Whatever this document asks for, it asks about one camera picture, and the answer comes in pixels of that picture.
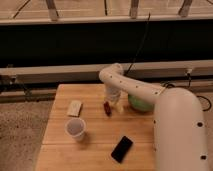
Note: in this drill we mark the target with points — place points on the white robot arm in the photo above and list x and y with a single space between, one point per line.
179 127

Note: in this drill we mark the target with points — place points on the black smartphone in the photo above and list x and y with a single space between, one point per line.
121 149

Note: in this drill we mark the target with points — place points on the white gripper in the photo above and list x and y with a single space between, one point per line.
113 94

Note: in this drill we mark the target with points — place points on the green bowl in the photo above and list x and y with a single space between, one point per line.
139 104

